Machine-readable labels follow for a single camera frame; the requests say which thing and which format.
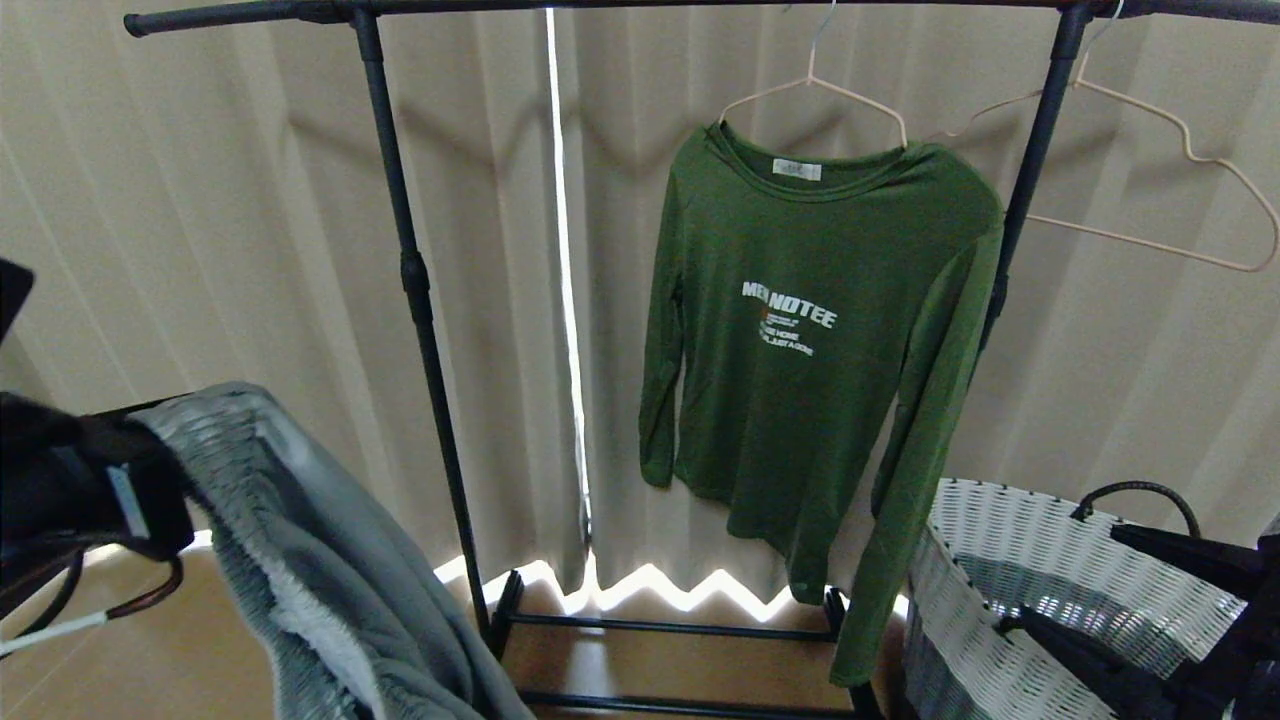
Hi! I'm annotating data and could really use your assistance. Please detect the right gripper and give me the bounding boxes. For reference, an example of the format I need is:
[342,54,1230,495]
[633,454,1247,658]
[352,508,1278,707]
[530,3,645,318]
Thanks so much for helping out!
[995,522,1280,720]

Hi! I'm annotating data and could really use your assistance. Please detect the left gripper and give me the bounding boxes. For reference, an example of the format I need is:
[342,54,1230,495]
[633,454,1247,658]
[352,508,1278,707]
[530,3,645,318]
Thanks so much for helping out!
[0,395,196,601]

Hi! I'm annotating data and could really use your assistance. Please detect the pale grey shorts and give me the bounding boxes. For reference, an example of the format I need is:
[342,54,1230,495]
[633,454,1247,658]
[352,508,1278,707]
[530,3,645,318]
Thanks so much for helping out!
[130,382,536,720]

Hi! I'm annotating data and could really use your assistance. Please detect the pink clothes hanger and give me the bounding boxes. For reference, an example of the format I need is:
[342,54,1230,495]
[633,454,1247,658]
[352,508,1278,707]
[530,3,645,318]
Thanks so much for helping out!
[718,0,909,151]
[935,0,1280,273]

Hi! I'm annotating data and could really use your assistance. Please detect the green long-sleeved shirt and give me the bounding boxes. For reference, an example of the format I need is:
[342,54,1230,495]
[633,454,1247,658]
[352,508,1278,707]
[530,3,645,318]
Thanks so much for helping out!
[638,120,1006,689]

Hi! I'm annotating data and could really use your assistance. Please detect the white laundry basket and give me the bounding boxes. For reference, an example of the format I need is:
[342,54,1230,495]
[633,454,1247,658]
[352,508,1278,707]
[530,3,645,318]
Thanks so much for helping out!
[903,478,1251,720]

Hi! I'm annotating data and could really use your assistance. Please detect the black clothes rack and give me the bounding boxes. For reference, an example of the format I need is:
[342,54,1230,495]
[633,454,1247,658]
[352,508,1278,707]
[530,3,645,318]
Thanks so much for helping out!
[125,0,1280,720]

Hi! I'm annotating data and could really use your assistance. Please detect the beige curtain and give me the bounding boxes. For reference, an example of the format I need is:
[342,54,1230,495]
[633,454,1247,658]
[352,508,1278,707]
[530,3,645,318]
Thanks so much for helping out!
[0,0,1280,621]

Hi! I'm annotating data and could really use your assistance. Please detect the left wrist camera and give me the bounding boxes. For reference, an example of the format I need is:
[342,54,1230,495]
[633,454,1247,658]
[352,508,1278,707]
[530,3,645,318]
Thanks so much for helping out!
[0,258,36,346]

